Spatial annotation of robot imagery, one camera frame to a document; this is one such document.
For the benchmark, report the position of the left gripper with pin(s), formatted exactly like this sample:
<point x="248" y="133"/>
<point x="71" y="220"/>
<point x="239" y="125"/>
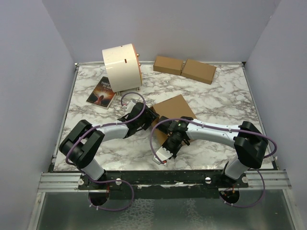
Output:
<point x="150" y="117"/>

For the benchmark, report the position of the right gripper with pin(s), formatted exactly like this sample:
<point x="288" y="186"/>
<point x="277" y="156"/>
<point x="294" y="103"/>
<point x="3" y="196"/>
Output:
<point x="174" y="152"/>

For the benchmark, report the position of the brown cardboard box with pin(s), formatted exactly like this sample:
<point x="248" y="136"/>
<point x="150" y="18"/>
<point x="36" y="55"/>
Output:
<point x="175" y="107"/>

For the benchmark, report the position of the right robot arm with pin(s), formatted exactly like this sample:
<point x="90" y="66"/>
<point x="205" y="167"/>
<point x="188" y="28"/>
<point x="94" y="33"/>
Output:
<point x="250" y="145"/>

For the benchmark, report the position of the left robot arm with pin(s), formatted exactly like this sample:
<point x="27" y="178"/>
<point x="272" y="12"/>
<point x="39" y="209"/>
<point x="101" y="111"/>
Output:
<point x="82" y="143"/>

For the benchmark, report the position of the dark paperback book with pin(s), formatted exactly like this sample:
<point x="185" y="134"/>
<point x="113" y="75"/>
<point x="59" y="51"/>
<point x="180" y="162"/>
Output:
<point x="102" y="95"/>

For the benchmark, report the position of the cream cylindrical container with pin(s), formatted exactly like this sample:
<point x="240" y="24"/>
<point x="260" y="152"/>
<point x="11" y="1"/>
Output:
<point x="122" y="67"/>

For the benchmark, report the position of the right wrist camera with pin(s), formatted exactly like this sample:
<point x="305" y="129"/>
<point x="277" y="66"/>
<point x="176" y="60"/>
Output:
<point x="163" y="156"/>

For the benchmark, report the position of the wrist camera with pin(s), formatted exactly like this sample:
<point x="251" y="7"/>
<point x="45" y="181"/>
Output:
<point x="163" y="156"/>
<point x="129" y="105"/>

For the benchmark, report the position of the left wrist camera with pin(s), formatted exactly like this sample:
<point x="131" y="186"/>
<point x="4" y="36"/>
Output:
<point x="129" y="105"/>

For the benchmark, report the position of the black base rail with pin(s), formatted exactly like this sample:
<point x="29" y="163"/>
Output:
<point x="162" y="184"/>

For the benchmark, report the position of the aluminium table frame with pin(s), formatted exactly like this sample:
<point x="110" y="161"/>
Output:
<point x="59" y="206"/>

